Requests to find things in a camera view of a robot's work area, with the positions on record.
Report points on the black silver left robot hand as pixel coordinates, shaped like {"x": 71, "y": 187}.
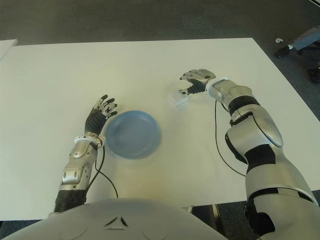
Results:
{"x": 93, "y": 122}

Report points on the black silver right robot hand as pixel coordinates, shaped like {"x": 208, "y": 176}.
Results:
{"x": 203, "y": 76}

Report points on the white charger block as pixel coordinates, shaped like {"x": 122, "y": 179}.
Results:
{"x": 176, "y": 100}

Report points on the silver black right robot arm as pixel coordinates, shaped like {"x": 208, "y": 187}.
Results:
{"x": 262, "y": 150}

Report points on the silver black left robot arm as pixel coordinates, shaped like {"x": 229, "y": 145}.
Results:
{"x": 77, "y": 162}

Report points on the blue plastic plate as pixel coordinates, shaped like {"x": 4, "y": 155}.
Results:
{"x": 133, "y": 135}

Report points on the small white floor object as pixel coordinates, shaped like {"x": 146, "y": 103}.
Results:
{"x": 278, "y": 40}

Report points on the grey robot torso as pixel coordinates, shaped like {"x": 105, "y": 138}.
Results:
{"x": 112, "y": 220}

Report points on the person's blue jeans leg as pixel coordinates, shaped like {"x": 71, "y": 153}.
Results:
{"x": 306, "y": 38}

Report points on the white side table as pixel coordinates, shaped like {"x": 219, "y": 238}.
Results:
{"x": 6, "y": 47}

